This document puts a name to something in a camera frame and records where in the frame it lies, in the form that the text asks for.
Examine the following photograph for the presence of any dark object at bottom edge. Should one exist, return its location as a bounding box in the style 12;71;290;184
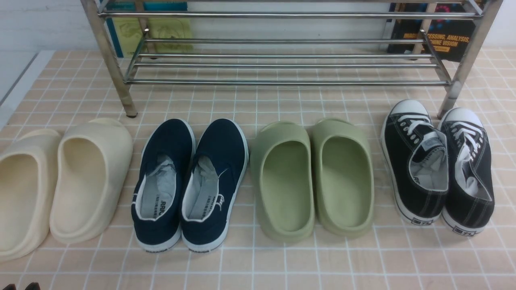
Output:
0;282;41;290

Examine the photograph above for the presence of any left navy slip-on shoe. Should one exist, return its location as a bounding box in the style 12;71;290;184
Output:
131;119;196;253

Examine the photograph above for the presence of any green foam slipper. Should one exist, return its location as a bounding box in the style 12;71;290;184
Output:
311;118;375;238
250;121;315;243

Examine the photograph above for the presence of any right cream foam slipper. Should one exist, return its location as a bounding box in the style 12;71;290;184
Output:
50;118;133;244

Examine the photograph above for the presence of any navy slip-on shoe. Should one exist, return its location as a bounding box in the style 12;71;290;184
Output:
181;118;249;253
131;119;196;253

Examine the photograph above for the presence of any silver metal shoe rack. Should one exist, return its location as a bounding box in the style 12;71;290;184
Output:
81;0;503;119

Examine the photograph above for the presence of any left green foam slipper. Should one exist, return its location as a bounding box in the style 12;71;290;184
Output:
250;121;315;243

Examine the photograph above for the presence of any left cream foam slipper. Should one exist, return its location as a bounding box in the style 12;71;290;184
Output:
0;128;62;262

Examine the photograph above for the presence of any black image processing book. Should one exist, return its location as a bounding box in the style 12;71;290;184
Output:
385;2;475;62

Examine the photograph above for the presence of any right navy slip-on shoe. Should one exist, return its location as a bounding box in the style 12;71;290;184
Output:
181;118;249;253

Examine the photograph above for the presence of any right green foam slipper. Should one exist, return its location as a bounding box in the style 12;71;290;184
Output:
311;118;375;238

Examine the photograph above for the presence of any cream foam slipper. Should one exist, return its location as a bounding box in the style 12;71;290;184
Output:
0;128;62;262
50;118;133;244

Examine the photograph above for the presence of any black canvas sneaker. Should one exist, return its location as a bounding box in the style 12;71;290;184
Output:
438;107;495;237
380;99;449;226

